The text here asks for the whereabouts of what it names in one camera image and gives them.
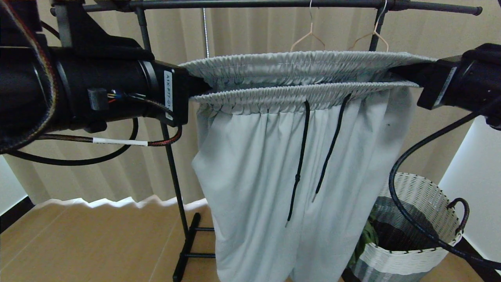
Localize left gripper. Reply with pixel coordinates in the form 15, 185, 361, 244
51, 47, 189, 132

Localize beige curtain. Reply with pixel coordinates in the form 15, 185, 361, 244
3, 0, 501, 207

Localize white laundry basket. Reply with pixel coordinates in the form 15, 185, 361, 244
352, 172, 470, 282

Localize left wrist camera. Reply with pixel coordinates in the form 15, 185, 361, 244
50, 0, 154, 61

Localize green garment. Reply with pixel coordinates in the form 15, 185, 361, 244
348, 217, 379, 271

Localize black cable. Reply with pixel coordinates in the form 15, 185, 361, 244
389, 103, 501, 271
6, 117, 139, 166

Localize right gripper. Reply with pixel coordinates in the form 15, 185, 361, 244
417, 43, 501, 111

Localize pink clothes hanger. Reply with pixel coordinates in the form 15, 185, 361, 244
290, 0, 326, 52
348, 0, 390, 52

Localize pale grey shorts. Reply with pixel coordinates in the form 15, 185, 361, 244
178, 50, 437, 282

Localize black clothes rack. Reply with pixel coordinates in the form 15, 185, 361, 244
51, 0, 483, 282

